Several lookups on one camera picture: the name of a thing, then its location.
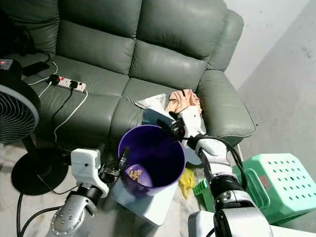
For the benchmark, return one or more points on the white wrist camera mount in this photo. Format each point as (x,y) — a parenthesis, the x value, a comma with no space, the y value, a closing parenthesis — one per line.
(86,168)
(192,120)

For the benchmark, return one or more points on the brown paper ball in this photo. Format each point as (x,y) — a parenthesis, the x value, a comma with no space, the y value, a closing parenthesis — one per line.
(136,173)

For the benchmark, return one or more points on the purple plastic rubbish bin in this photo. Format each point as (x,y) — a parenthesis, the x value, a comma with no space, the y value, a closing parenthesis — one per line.
(155,153)

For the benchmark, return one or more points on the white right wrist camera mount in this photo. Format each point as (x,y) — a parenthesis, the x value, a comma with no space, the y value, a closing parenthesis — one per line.
(192,120)

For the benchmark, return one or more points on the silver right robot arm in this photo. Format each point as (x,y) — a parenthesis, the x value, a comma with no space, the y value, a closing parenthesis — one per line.
(215,158)

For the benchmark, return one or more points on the yellow cloth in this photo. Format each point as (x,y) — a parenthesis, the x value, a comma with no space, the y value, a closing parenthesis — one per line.
(187,182)

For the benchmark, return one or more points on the green leather sofa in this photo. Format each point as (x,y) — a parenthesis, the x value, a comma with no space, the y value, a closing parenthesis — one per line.
(158,59)

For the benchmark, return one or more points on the black flat device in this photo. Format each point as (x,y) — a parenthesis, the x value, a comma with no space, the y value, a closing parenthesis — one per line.
(38,68)

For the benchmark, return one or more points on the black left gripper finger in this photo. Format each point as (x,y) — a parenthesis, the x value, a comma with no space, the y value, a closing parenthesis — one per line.
(123,159)

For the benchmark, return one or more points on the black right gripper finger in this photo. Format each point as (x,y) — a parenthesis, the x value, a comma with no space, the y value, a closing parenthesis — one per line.
(174,116)

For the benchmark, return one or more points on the white power strip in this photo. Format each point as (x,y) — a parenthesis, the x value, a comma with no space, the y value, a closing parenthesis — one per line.
(68,83)

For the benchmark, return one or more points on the green plastic stool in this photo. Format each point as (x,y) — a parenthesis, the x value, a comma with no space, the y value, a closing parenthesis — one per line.
(281,180)

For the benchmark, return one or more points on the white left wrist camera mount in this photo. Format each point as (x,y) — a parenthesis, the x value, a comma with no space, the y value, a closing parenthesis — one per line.
(86,168)

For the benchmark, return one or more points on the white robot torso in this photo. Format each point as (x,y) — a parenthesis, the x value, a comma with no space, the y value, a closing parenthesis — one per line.
(200,227)

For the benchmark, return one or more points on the black standing fan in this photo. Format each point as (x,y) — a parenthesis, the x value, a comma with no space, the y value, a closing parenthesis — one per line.
(15,113)

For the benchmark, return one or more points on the peach crumpled cloth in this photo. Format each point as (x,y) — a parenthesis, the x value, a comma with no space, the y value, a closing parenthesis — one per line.
(183,102)

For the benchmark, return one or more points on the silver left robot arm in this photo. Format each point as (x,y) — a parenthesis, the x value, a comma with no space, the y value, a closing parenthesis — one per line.
(74,217)

